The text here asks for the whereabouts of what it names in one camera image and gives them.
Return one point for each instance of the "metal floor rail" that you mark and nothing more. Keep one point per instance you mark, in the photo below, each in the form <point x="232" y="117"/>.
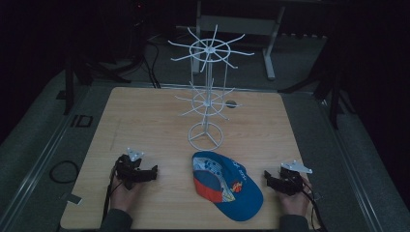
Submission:
<point x="351" y="167"/>
<point x="35" y="174"/>

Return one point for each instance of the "person's right hand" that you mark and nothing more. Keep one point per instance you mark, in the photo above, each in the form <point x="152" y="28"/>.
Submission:
<point x="295" y="203"/>

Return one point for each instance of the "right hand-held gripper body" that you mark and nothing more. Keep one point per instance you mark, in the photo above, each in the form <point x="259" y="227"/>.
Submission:
<point x="291" y="182"/>

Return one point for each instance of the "black tripod stand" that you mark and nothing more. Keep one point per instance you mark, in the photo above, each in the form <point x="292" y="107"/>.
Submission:
<point x="68" y="87"/>
<point x="335" y="100"/>

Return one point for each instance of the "person's left hand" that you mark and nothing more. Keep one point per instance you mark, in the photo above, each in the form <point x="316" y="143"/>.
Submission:
<point x="124" y="198"/>

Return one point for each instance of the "blue and orange cap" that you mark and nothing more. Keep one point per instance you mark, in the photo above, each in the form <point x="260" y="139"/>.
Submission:
<point x="225" y="190"/>

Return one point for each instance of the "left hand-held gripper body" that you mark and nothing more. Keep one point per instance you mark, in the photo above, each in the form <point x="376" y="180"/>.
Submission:
<point x="127" y="169"/>

